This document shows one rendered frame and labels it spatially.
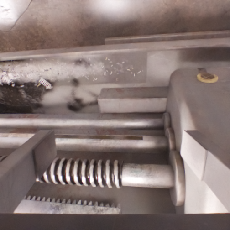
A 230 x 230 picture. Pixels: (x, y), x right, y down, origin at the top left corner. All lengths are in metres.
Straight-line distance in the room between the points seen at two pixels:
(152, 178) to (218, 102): 0.13
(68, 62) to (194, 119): 0.40
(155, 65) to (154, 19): 0.41
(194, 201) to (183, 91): 0.14
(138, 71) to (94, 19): 0.46
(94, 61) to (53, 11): 0.50
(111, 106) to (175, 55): 0.22
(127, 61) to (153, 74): 0.08
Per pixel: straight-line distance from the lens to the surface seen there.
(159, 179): 0.25
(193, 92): 0.26
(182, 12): 0.88
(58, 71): 0.54
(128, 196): 0.33
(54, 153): 0.17
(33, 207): 0.34
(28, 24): 1.01
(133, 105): 0.47
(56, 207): 0.33
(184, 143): 0.17
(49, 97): 0.61
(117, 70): 0.49
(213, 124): 0.21
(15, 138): 0.37
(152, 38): 0.84
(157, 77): 0.50
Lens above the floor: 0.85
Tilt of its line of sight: 50 degrees down
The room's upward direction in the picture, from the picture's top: 170 degrees counter-clockwise
